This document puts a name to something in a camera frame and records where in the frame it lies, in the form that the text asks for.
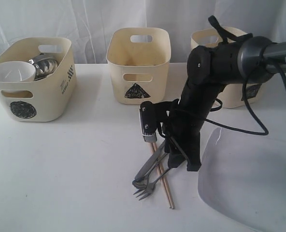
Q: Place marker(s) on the grey metal fork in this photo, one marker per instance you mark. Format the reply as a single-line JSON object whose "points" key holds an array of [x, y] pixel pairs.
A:
{"points": [[148, 189]]}

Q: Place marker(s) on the cream bin square mark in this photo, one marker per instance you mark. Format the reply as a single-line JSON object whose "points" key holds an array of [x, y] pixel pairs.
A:
{"points": [[232, 95]]}

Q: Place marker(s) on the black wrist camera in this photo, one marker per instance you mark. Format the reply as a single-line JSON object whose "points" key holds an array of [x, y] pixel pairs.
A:
{"points": [[151, 116]]}

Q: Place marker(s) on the steel bowl with handle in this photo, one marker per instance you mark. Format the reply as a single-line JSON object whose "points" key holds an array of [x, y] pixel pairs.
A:
{"points": [[45, 64]]}

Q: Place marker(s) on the white rectangular plate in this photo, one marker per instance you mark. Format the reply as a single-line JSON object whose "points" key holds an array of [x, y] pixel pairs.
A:
{"points": [[243, 177]]}

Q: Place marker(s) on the cream bin circle mark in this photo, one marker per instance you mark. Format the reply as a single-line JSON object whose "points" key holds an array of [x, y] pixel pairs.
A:
{"points": [[42, 100]]}

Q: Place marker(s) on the wooden chopstick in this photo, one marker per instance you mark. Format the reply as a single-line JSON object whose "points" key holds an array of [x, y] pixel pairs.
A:
{"points": [[164, 180], [155, 161]]}

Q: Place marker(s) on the cream bin triangle mark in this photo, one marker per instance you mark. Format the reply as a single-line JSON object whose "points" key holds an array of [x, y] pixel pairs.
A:
{"points": [[138, 61]]}

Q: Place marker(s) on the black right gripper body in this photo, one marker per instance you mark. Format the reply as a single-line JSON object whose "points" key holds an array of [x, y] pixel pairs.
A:
{"points": [[182, 124]]}

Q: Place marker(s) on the white round bowl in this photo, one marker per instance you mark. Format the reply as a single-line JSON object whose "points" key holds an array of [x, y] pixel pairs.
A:
{"points": [[17, 71]]}

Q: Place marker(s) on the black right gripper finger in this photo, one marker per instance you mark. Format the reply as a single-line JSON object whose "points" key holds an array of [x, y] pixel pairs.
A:
{"points": [[175, 156], [193, 155]]}

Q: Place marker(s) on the grey metal spoon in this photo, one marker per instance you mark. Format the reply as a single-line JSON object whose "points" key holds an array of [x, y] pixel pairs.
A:
{"points": [[144, 180]]}

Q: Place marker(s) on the grey metal knife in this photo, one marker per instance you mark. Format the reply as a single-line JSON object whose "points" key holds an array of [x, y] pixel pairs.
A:
{"points": [[149, 163]]}

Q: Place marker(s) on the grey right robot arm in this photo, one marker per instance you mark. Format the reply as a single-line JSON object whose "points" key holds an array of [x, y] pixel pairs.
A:
{"points": [[246, 60]]}

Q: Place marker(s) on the white curtain backdrop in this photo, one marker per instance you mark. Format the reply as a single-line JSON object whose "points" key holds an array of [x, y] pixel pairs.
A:
{"points": [[90, 24]]}

